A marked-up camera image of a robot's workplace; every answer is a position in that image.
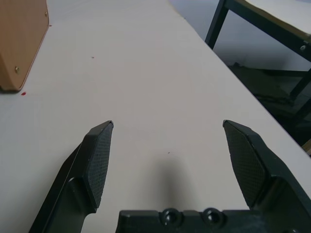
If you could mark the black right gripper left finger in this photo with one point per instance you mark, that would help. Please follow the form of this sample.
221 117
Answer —
80 184

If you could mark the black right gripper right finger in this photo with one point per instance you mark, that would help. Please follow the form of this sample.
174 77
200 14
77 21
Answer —
274 189

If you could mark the wooden cabinet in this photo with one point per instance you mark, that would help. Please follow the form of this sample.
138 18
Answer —
17 36

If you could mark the black framed beige table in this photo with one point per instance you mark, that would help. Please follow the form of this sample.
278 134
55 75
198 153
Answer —
267 23

